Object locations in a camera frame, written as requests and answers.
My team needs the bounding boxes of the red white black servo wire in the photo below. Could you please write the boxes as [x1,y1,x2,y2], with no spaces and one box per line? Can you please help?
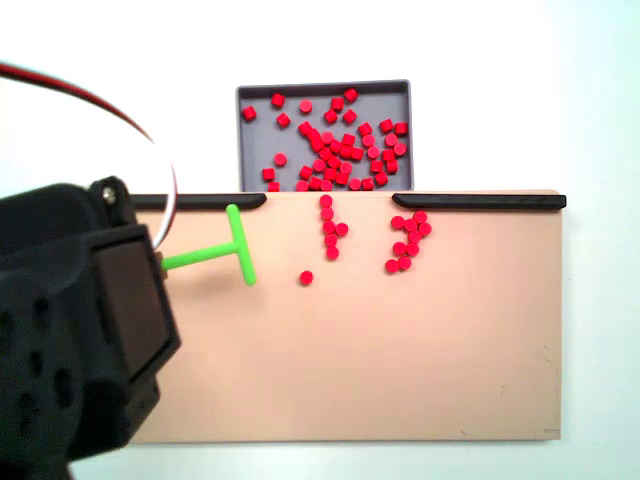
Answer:
[0,60,179,250]

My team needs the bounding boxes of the grey rectangular tray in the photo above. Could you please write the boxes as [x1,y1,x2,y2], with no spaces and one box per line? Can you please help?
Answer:
[234,78,417,193]

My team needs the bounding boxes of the green T-shaped pusher tool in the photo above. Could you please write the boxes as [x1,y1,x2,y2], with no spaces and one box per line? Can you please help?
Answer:
[159,203,258,287]

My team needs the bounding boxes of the black guide rail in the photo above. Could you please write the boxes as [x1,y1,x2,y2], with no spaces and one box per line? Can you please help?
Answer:
[391,192,568,211]
[128,193,268,211]

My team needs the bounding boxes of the beige rectangular board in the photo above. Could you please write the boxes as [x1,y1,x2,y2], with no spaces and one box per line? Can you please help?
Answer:
[124,188,564,444]

